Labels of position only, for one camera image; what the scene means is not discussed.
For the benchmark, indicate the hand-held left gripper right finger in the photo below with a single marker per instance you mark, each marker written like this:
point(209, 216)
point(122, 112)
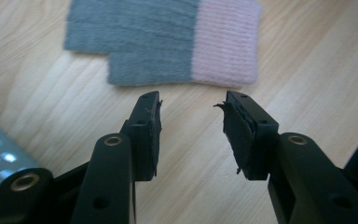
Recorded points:
point(254, 140)

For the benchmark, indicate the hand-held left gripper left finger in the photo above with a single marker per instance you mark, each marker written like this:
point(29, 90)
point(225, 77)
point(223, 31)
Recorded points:
point(144, 137)

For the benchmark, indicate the light blue plastic basket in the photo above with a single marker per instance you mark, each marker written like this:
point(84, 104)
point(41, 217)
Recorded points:
point(0, 155)

